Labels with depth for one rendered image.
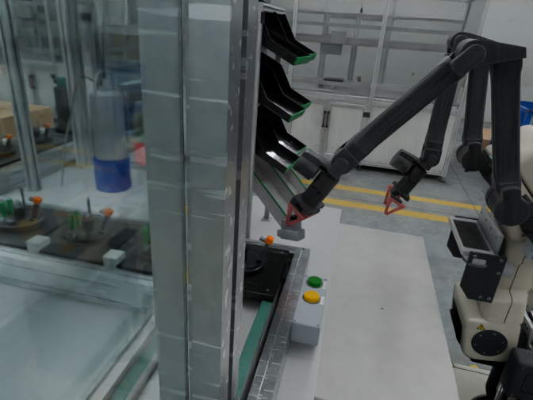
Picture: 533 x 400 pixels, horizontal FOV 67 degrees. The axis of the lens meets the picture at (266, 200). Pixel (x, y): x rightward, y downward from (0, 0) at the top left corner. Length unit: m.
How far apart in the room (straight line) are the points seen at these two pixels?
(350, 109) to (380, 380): 4.23
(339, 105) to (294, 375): 4.26
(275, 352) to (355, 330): 0.32
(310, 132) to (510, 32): 5.65
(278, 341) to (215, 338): 0.79
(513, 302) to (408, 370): 0.47
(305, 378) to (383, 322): 0.32
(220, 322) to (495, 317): 1.35
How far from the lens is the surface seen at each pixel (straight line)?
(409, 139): 5.14
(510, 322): 1.50
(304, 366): 1.05
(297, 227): 1.20
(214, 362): 0.17
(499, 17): 9.74
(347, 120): 5.08
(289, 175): 1.55
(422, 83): 1.04
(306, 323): 1.01
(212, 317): 0.16
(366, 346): 1.14
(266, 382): 0.87
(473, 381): 2.07
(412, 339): 1.21
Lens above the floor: 1.61
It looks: 24 degrees down
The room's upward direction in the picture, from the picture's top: 4 degrees clockwise
